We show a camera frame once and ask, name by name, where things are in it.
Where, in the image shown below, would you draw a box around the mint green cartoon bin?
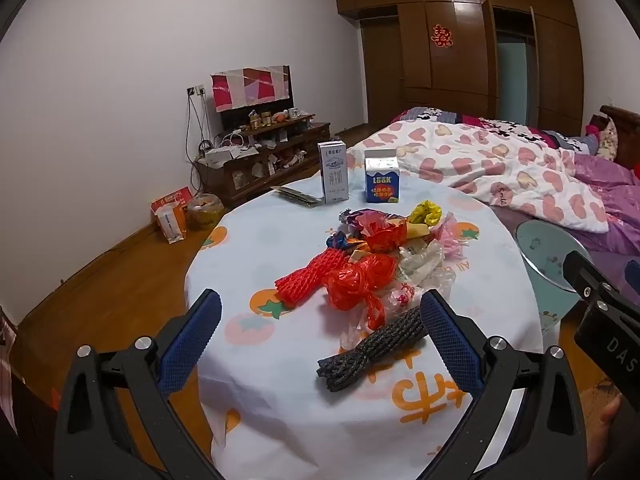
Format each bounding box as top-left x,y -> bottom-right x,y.
515,220 -> 603,333

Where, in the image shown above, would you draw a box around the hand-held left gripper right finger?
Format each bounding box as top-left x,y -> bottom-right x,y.
419,289 -> 591,480

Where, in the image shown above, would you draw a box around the dark wooden television cabinet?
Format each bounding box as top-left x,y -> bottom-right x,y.
195,115 -> 333,208

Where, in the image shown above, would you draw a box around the wooden bed headboard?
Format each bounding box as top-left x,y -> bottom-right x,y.
587,105 -> 640,181

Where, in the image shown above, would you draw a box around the teal door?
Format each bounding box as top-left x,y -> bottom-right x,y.
495,30 -> 538,126

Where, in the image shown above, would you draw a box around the clear plastic tub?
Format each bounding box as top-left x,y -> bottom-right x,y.
186,191 -> 225,231

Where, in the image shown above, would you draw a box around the clear plastic bag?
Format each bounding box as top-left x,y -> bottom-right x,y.
395,240 -> 457,291
340,280 -> 441,351

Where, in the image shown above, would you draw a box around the television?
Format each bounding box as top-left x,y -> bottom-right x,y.
210,65 -> 292,128

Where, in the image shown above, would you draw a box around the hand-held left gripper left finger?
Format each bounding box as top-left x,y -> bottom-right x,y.
52,288 -> 223,480

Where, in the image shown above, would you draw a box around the brown wooden wardrobe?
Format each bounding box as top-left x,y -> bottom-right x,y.
334,0 -> 586,136

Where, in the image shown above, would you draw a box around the orange white paper bag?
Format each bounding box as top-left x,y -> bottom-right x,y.
151,186 -> 193,216

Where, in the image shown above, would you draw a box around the white pink heart quilt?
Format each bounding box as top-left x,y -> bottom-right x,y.
347,120 -> 611,233

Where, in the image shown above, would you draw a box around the blue drink carton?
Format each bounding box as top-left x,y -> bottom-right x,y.
364,150 -> 401,203

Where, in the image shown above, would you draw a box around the pink plastic bag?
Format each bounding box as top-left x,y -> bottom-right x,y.
430,212 -> 481,261

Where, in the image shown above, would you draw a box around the red foam fruit net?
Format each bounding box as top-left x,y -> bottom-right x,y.
274,249 -> 346,306

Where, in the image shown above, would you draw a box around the floral pillow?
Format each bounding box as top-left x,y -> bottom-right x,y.
597,117 -> 621,161

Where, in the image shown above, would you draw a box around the flat dark snack wrapper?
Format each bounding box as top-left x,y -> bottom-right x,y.
270,185 -> 321,208

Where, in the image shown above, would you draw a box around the purple quilt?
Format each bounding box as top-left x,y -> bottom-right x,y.
492,152 -> 640,261

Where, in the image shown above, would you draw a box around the person's right hand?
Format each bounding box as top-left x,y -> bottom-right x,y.
587,392 -> 626,468

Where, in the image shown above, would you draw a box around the red orange foil wrapper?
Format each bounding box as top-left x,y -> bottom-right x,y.
362,222 -> 408,254

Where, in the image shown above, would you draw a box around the red plastic bag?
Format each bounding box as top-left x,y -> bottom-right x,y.
325,255 -> 398,331

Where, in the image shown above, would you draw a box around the tall white milk carton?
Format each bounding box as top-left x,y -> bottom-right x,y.
317,141 -> 349,204

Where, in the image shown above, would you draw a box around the hanging power cables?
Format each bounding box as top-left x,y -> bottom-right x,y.
186,94 -> 213,163

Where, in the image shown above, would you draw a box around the blue orange candy wrapper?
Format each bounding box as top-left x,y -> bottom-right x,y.
325,232 -> 371,254

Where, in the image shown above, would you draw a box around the black foam fruit net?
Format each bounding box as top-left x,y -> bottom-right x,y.
316,306 -> 431,393

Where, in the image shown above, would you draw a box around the black white patterned quilt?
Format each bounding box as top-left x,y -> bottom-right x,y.
400,105 -> 596,153

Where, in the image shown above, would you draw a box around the yellow wrapper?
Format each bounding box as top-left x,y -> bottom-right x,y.
407,201 -> 443,226

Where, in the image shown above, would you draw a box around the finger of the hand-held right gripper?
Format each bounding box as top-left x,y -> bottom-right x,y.
624,259 -> 640,306
562,250 -> 626,308

